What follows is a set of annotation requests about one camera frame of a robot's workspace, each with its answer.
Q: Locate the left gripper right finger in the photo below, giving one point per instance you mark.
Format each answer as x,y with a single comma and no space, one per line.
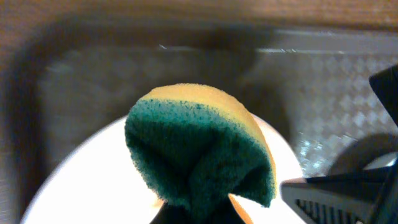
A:
226,213

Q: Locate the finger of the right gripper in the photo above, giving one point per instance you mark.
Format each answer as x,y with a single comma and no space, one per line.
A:
344,198

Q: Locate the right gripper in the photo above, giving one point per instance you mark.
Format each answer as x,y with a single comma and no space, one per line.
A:
357,162

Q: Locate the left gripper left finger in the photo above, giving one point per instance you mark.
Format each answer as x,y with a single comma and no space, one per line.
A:
171,214

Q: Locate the green yellow sponge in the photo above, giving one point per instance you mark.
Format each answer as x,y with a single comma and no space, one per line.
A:
194,145

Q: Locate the large brown serving tray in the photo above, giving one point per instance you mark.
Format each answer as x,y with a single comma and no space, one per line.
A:
69,78

